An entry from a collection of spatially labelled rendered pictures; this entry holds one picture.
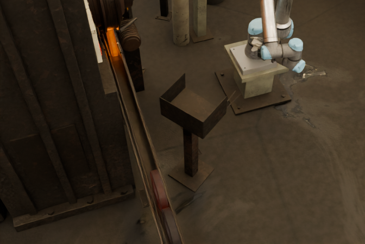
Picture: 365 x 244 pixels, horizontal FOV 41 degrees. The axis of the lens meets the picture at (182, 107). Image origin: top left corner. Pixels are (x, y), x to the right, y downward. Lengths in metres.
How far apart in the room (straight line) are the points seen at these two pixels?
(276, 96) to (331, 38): 0.76
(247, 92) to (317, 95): 0.49
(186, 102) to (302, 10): 1.82
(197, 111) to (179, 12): 1.14
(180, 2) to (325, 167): 1.44
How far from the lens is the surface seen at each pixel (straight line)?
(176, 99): 2.49
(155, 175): 2.07
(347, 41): 3.84
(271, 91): 3.34
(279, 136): 3.14
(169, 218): 1.99
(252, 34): 2.98
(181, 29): 3.52
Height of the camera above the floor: 2.50
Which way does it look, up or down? 51 degrees down
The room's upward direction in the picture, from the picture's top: 2 degrees counter-clockwise
